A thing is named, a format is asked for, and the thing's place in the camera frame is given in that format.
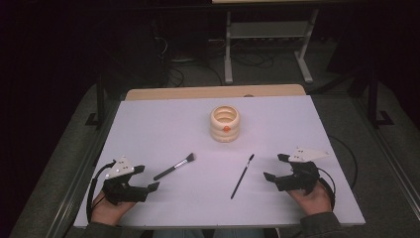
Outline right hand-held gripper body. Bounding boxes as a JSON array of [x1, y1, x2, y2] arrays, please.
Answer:
[[275, 147, 330, 195]]

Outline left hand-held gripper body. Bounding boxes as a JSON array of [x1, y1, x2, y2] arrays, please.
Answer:
[[102, 156, 150, 206]]

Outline black makeup brush silver ferrule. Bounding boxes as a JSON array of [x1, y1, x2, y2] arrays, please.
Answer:
[[153, 152, 197, 181]]

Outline thin black eyeliner brush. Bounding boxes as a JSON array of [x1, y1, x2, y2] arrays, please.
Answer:
[[230, 153, 256, 200]]

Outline cream ribbed brush holder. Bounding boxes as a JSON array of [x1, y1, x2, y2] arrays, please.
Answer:
[[209, 104, 241, 144]]

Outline person's left hand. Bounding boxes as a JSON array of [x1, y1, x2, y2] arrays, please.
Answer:
[[91, 191, 137, 226]]

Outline person's right hand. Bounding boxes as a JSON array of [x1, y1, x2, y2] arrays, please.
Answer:
[[286, 179, 333, 216]]

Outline white board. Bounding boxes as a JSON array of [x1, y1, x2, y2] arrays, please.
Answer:
[[72, 94, 366, 229]]

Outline black metal stand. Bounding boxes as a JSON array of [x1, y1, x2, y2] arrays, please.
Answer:
[[84, 73, 107, 128], [367, 67, 395, 129]]

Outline wooden table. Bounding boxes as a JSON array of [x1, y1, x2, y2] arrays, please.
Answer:
[[125, 83, 306, 101]]

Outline white metal stand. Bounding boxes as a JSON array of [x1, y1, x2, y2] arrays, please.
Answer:
[[223, 9, 320, 84]]

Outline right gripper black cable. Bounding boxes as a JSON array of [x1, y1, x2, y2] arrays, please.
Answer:
[[316, 167, 337, 211]]

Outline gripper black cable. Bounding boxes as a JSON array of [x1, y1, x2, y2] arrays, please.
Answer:
[[86, 160, 117, 223], [316, 167, 337, 211]]

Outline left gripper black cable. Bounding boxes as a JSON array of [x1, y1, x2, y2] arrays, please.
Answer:
[[86, 160, 117, 223]]

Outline metal frame rail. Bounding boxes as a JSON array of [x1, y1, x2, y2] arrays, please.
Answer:
[[46, 98, 121, 238], [350, 97, 420, 212]]

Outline black cable loop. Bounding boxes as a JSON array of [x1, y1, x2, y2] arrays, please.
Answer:
[[328, 134, 359, 191]]

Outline floor cables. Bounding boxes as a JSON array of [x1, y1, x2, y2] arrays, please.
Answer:
[[151, 18, 224, 87]]

